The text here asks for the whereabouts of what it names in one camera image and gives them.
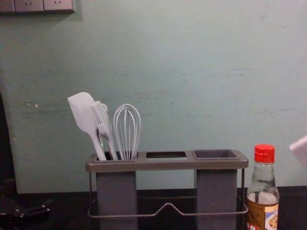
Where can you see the grey silicone spatula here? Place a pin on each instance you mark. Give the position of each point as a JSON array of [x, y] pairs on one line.
[[81, 107]]

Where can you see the grey round-ended utensil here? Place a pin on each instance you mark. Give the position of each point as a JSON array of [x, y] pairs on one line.
[[105, 107]]

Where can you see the black table cloth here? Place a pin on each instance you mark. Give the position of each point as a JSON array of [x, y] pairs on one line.
[[168, 198]]

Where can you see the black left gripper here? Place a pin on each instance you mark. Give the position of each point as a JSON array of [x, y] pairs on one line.
[[6, 213]]

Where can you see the grey wall socket plate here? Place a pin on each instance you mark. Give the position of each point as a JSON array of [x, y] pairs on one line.
[[28, 4], [58, 4]]

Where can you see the grey plastic holder cup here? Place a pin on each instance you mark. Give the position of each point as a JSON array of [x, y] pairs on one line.
[[116, 198], [216, 198]]

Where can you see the grey silicone whisk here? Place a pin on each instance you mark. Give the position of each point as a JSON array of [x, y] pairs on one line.
[[126, 115]]

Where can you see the grey silicone basting brush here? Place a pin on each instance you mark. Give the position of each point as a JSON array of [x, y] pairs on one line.
[[99, 115]]

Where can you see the white ridged plastic box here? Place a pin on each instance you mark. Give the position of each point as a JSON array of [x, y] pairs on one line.
[[301, 149]]

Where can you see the glass bottle with red cap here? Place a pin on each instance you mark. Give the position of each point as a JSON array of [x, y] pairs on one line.
[[262, 182]]

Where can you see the grey utensil rack frame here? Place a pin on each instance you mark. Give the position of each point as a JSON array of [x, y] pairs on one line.
[[165, 165]]

